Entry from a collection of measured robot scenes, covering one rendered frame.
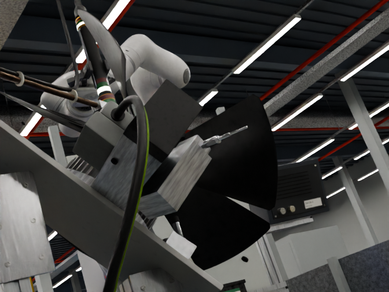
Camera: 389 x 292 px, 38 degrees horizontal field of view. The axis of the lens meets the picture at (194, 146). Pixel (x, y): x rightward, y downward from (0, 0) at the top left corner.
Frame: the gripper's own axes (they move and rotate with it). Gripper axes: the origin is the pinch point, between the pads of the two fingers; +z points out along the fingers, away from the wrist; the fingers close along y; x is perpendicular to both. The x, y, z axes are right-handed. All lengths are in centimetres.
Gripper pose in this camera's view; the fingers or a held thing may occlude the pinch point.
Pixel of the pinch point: (96, 69)
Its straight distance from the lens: 151.5
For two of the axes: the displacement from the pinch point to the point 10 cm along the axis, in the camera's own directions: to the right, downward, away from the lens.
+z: 3.8, -4.4, -8.1
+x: -3.1, -8.9, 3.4
